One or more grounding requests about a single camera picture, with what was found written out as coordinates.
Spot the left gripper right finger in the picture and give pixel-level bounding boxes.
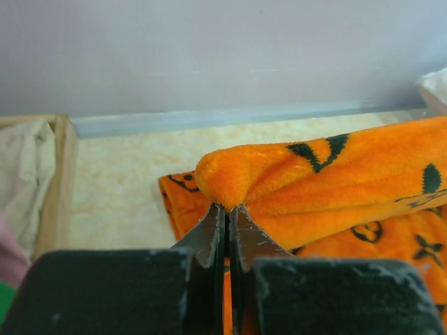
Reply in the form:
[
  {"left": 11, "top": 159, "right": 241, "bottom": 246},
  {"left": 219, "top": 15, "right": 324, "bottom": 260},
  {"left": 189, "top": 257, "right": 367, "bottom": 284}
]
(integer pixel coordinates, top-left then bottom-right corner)
[{"left": 228, "top": 207, "right": 445, "bottom": 334}]

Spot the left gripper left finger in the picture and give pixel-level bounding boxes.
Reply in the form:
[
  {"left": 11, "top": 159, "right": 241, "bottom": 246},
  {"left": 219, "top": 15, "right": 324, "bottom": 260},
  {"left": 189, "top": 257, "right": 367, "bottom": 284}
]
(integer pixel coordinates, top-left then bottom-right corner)
[{"left": 1, "top": 205, "right": 225, "bottom": 334}]

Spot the orange patterned pillowcase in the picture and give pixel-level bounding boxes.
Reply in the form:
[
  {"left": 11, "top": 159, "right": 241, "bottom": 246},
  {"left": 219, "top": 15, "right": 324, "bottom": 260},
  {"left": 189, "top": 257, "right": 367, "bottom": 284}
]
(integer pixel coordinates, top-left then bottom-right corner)
[{"left": 159, "top": 115, "right": 447, "bottom": 335}]

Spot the green tank top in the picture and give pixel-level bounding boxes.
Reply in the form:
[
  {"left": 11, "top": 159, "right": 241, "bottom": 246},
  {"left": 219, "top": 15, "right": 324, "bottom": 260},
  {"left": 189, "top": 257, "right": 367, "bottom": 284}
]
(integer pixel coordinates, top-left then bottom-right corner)
[{"left": 0, "top": 282, "right": 17, "bottom": 324}]

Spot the white pillow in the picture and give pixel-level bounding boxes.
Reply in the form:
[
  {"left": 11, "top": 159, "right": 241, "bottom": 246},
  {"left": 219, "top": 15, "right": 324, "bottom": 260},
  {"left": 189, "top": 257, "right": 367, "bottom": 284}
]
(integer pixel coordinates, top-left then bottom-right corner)
[{"left": 417, "top": 67, "right": 447, "bottom": 115}]

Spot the wooden clothes rack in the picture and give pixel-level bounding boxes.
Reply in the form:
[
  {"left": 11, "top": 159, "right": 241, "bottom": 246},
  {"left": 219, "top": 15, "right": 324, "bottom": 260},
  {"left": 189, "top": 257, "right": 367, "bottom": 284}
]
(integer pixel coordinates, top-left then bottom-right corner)
[{"left": 1, "top": 114, "right": 78, "bottom": 260}]

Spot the pink shirt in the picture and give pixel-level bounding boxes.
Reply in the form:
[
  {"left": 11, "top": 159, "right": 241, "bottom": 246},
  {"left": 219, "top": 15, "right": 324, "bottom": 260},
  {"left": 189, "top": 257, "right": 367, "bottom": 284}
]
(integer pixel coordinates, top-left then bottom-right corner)
[{"left": 1, "top": 213, "right": 31, "bottom": 289}]

